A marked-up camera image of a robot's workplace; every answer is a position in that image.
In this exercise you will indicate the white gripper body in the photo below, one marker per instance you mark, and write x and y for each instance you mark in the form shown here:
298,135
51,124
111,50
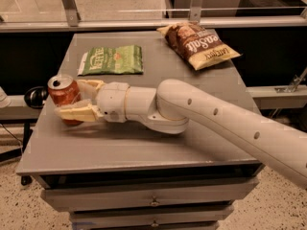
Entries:
111,102

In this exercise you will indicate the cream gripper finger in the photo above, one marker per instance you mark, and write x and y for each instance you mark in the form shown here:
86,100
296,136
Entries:
90,88
84,111

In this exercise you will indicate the red Coca-Cola can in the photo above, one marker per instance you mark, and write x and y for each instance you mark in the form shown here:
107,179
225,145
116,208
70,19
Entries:
63,90

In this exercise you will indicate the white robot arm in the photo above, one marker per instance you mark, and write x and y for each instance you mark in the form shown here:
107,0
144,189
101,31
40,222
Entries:
169,107

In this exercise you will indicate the green Kettle chips bag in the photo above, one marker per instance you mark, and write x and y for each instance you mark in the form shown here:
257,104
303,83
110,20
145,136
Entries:
112,61

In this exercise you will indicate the black round object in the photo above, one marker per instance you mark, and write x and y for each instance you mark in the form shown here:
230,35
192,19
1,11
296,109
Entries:
36,97

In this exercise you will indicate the grey drawer cabinet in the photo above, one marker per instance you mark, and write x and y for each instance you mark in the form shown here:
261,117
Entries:
110,154

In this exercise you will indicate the brown yellow chips bag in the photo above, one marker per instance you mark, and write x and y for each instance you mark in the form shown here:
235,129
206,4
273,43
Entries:
196,45

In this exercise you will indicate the grey upper drawer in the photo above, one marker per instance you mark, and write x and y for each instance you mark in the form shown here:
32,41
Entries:
149,194

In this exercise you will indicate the grey drawer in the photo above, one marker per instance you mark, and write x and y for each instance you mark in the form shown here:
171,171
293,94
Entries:
151,217
149,194

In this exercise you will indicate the grey lower drawer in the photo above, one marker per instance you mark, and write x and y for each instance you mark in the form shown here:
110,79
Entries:
151,217

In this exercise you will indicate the metal railing frame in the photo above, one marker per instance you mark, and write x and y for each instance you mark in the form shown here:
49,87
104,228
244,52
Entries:
111,15

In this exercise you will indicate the metal bracket right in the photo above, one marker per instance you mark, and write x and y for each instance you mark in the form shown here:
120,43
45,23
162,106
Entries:
293,85

